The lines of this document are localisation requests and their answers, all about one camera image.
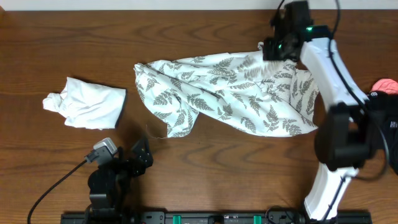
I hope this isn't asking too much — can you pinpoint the white fern print dress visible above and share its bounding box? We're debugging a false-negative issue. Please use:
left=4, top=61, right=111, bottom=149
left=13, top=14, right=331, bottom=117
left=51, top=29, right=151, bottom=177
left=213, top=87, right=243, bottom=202
left=134, top=50, right=318, bottom=138

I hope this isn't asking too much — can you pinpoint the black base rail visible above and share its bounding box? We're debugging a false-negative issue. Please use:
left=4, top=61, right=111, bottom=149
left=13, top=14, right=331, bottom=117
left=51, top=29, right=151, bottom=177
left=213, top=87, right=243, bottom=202
left=60, top=209, right=373, bottom=224

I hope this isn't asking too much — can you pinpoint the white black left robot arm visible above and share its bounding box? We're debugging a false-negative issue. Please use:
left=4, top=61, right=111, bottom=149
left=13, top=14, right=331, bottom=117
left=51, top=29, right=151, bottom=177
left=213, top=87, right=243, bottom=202
left=84, top=136, right=154, bottom=223

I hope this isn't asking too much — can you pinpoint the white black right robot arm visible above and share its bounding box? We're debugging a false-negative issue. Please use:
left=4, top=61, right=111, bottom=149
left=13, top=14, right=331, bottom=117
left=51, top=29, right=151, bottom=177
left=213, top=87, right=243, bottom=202
left=262, top=1, right=389, bottom=223

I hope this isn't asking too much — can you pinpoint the pink cloth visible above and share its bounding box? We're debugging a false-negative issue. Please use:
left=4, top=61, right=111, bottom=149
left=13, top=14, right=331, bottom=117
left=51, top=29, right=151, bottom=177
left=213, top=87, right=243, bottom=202
left=371, top=78, right=398, bottom=95

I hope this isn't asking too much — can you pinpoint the black garment with label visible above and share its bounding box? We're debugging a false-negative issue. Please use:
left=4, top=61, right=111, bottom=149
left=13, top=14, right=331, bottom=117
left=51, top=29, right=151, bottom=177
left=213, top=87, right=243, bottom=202
left=366, top=91, right=397, bottom=179

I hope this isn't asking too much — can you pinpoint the white folded shirt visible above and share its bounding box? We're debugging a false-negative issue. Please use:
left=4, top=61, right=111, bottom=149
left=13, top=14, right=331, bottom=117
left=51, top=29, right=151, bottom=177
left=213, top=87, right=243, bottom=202
left=42, top=77, right=126, bottom=129

